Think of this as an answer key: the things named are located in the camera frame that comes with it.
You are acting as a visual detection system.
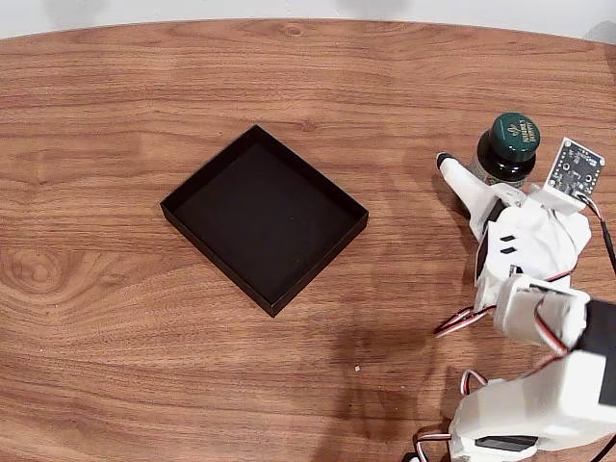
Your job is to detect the red white black servo cable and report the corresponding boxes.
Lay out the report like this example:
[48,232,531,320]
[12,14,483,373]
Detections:
[433,306,498,339]
[403,426,454,462]
[460,369,490,398]

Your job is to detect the black shallow open box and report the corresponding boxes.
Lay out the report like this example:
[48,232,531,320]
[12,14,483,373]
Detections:
[159,123,372,320]

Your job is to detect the dark green pill bottle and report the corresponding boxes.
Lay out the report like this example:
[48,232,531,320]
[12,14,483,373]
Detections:
[475,112,542,190]

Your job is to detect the black camera cable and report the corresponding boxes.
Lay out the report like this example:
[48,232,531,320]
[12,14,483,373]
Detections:
[578,193,616,267]

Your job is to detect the bare camera circuit board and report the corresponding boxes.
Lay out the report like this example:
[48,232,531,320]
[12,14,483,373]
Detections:
[542,136,607,214]

